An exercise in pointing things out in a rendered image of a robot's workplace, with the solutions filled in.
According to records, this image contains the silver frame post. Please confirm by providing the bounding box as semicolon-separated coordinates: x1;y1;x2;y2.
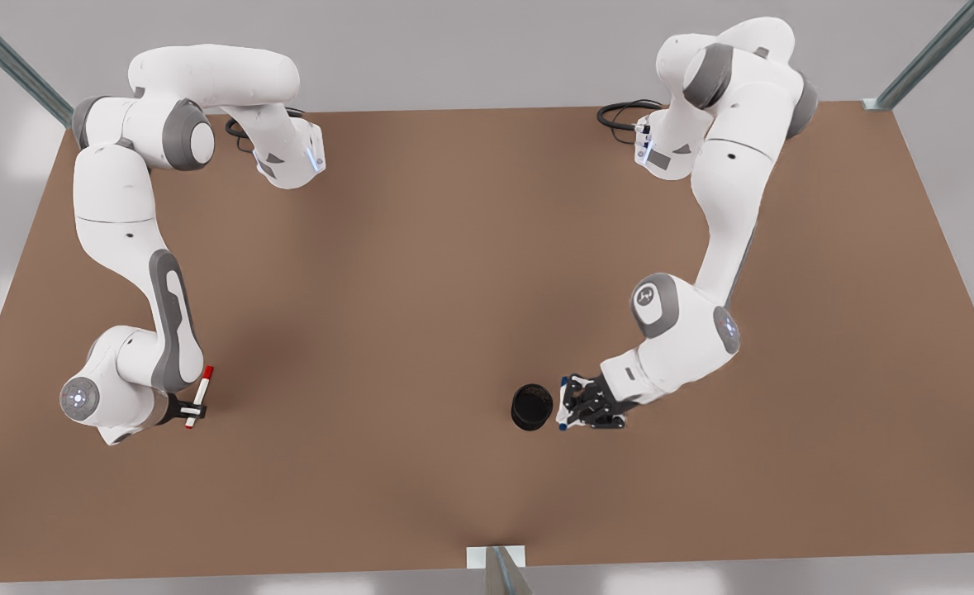
862;0;974;112
466;545;533;595
0;0;74;128

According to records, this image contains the black cylindrical pen holder cup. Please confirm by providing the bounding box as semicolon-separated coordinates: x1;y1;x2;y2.
511;383;554;432

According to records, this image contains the black cable loop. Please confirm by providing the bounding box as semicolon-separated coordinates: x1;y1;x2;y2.
596;99;666;131
224;107;306;155

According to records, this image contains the red capped white marker pen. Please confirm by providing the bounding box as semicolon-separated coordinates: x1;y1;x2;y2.
185;365;215;430

